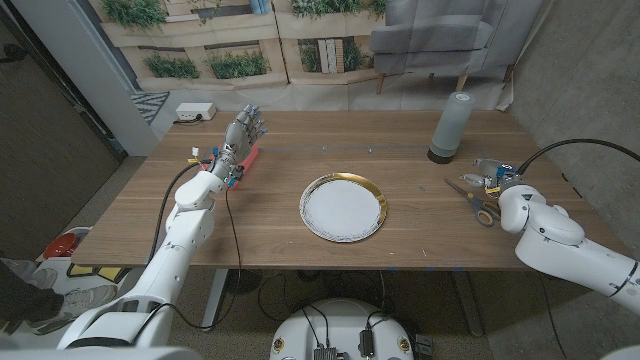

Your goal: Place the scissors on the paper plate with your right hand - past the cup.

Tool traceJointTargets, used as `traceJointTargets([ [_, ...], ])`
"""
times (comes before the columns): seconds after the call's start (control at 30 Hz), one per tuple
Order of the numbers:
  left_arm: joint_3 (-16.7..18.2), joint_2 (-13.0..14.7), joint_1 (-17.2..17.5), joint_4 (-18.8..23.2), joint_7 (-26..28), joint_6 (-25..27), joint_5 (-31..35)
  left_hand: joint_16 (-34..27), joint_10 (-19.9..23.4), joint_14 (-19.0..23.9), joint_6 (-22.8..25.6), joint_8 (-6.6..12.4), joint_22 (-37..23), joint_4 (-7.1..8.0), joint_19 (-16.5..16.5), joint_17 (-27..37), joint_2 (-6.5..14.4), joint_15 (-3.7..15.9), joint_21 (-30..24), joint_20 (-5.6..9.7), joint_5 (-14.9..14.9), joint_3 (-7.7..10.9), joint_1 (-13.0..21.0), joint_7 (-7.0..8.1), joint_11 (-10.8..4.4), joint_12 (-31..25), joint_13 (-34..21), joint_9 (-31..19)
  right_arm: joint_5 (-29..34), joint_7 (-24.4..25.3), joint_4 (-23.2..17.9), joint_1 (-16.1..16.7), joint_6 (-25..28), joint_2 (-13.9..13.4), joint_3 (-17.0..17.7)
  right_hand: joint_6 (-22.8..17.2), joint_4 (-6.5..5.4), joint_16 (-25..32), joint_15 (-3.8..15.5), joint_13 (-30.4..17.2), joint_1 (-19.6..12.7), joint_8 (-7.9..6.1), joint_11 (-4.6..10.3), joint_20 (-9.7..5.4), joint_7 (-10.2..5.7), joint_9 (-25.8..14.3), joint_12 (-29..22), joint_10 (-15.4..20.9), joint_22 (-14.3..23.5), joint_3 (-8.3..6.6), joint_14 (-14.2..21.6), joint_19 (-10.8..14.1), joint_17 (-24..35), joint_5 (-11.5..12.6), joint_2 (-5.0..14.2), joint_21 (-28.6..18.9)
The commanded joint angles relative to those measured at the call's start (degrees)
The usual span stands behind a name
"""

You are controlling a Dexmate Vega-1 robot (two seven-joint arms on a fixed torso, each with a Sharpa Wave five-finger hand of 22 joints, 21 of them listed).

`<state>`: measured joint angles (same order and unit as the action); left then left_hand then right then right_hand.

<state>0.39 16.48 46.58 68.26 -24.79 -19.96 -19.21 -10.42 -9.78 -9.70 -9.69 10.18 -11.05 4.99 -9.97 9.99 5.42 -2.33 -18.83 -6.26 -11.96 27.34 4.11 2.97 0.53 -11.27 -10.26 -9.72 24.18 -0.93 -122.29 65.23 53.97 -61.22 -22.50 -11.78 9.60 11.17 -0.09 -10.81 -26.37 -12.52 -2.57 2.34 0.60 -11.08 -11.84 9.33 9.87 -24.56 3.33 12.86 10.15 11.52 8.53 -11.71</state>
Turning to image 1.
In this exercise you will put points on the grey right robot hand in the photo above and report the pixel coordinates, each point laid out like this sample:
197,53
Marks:
492,172

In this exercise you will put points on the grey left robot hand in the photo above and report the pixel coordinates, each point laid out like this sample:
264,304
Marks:
237,142

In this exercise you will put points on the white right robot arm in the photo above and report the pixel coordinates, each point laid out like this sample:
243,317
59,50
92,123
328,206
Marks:
560,245

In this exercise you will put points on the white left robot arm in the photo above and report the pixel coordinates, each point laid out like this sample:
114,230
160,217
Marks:
170,265

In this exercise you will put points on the gold rimmed paper plate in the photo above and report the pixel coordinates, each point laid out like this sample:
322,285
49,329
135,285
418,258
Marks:
342,210

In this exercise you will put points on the red sponge block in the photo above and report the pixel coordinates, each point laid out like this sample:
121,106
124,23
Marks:
248,160

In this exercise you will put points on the white power strip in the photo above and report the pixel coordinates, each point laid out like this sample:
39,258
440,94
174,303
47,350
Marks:
195,111

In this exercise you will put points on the printed room backdrop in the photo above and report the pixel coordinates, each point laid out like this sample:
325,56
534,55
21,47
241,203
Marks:
320,60

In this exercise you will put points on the grey table leg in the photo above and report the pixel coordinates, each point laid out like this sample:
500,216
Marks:
467,305

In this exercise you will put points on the white table leg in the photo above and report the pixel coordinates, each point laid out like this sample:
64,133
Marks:
215,300

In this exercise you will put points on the red bowl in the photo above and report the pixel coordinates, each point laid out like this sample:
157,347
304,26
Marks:
60,246

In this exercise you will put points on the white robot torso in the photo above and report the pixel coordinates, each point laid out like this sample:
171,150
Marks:
342,325

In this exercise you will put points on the black adapter on torso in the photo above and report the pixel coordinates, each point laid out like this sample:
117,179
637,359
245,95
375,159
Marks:
366,342

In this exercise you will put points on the dark trousered person leg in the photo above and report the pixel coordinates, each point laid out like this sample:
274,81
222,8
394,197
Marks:
25,300

